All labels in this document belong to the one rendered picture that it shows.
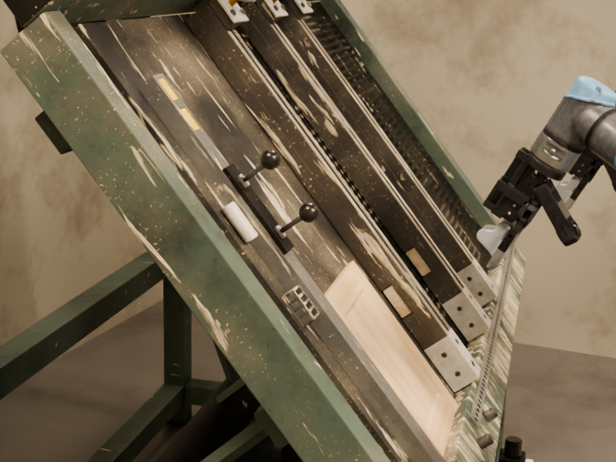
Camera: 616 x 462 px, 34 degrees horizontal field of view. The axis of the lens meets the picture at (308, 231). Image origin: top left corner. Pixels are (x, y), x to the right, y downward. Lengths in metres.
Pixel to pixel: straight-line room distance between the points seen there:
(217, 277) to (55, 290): 3.30
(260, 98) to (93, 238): 2.91
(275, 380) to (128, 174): 0.43
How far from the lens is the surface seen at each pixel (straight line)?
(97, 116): 1.73
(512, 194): 1.74
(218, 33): 2.39
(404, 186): 2.99
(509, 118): 5.17
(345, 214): 2.37
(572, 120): 1.70
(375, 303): 2.27
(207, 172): 1.94
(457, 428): 2.24
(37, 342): 3.04
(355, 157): 2.71
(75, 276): 5.10
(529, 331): 5.39
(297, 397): 1.74
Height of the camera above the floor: 1.84
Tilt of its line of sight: 14 degrees down
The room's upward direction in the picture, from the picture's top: 2 degrees clockwise
